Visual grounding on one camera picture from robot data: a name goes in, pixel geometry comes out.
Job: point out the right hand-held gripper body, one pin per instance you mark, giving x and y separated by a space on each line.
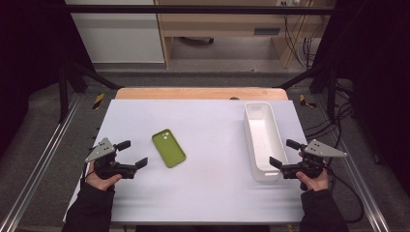
312 162

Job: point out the dark curtain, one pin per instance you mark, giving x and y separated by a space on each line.
380 64
29 48

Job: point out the white plastic storage box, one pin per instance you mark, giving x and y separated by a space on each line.
265 138

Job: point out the black frame strut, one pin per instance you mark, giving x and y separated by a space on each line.
306 75
93 75

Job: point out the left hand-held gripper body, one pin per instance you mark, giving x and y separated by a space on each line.
103 150

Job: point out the black horizontal frame bar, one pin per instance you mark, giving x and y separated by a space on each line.
193 9

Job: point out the light wooden desk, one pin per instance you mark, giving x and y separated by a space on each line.
219 22

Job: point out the aluminium floor rail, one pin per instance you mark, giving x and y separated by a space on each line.
38 164
357 180

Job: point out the person's right hand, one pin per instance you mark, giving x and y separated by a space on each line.
314 183

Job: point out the green phone case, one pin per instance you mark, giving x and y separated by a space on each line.
168 148

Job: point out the wooden table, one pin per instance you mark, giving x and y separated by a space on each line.
199 93

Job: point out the person's left hand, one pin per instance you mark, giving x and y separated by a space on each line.
103 184

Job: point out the yellow black tape marker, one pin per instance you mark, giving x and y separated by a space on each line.
98 101
303 100

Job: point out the white cabinet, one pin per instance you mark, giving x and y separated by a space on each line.
119 35

